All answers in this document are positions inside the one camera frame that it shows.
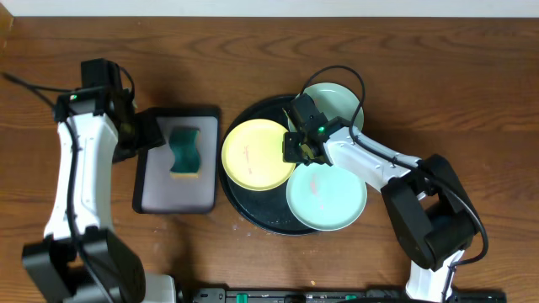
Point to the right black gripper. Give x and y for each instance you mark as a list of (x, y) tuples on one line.
[(289, 155)]

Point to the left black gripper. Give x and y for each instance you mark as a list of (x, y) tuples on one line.
[(153, 134)]

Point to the yellow plate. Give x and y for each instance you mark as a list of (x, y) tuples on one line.
[(252, 155)]

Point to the green yellow sponge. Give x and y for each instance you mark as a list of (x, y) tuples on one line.
[(182, 142)]

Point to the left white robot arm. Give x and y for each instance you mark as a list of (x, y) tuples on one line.
[(80, 259)]

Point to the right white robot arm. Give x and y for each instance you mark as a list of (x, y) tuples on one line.
[(432, 217)]

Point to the black rectangular soap tray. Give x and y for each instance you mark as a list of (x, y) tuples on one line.
[(160, 190)]

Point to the round black tray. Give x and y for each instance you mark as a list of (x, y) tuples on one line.
[(266, 209)]

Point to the lower mint green plate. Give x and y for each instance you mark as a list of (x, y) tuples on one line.
[(325, 198)]

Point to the mint green plate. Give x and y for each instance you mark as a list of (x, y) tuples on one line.
[(333, 100), (325, 198)]

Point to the upper mint green plate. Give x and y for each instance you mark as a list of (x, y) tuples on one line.
[(333, 100)]

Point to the black rail with green clips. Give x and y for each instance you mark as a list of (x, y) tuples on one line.
[(216, 295)]

